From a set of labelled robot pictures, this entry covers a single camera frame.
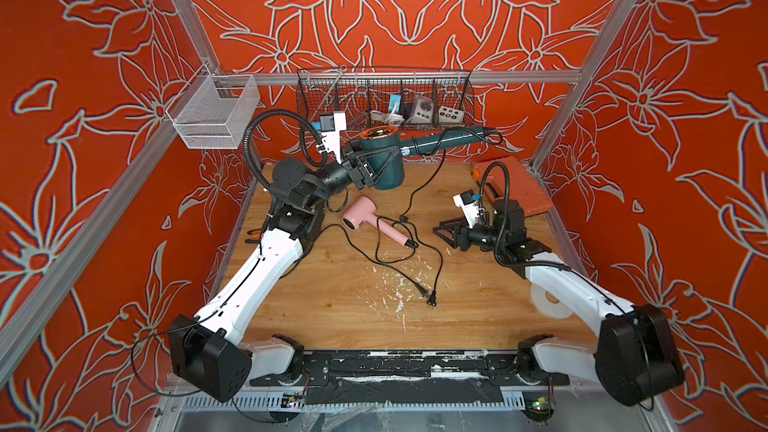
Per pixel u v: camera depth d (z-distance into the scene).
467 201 0.71
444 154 1.21
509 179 1.07
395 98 0.84
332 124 0.50
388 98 0.84
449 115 0.94
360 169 0.50
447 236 0.76
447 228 0.79
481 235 0.71
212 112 0.93
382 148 0.52
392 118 0.85
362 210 0.99
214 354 0.37
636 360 0.39
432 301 0.83
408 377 0.73
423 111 0.90
